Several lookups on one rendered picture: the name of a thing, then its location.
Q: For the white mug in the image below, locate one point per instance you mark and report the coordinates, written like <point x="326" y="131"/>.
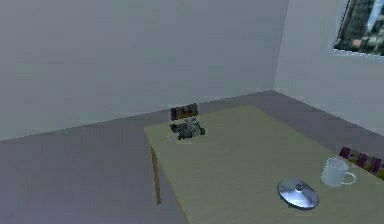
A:
<point x="334" y="171"/>

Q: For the silver compact disc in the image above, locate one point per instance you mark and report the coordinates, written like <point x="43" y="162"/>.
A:
<point x="297" y="194"/>

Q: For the red and yellow chair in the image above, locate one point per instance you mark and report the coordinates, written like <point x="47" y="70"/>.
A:
<point x="361" y="159"/>
<point x="184" y="111"/>

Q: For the light wooden table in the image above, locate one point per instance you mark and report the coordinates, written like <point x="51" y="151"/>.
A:
<point x="240" y="156"/>

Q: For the window with white frame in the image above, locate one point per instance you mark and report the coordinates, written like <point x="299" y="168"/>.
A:
<point x="363" y="25"/>

